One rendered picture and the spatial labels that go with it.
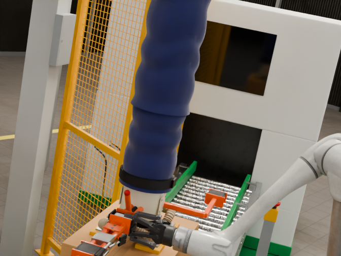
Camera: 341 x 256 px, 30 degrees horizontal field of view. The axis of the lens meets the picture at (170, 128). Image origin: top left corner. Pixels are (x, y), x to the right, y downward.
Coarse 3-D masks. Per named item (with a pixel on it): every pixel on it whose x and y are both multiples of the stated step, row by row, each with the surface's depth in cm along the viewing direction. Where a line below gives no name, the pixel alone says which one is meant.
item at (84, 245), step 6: (78, 246) 202; (84, 246) 203; (90, 246) 204; (96, 246) 205; (102, 246) 206; (72, 252) 200; (78, 252) 199; (84, 252) 199; (90, 252) 200; (96, 252) 201
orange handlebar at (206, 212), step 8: (216, 200) 278; (168, 208) 262; (176, 208) 261; (184, 208) 260; (208, 208) 265; (200, 216) 259; (112, 224) 228; (104, 232) 221; (112, 232) 228; (120, 232) 225
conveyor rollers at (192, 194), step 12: (192, 180) 515; (204, 180) 522; (180, 192) 481; (192, 192) 488; (204, 192) 495; (228, 192) 501; (180, 204) 455; (192, 204) 462; (204, 204) 468; (228, 204) 474; (180, 216) 436; (192, 216) 436; (216, 216) 449; (240, 216) 455; (204, 228) 424; (216, 228) 423
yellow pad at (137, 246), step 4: (164, 220) 267; (168, 224) 271; (172, 224) 272; (176, 224) 274; (136, 244) 246; (140, 244) 246; (160, 244) 250; (140, 248) 246; (144, 248) 245; (148, 248) 245; (156, 248) 246; (160, 248) 246; (152, 252) 245; (156, 252) 244
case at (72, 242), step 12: (96, 216) 270; (84, 228) 255; (192, 228) 278; (72, 240) 242; (84, 240) 244; (60, 252) 240; (120, 252) 240; (132, 252) 242; (144, 252) 244; (168, 252) 248; (180, 252) 256
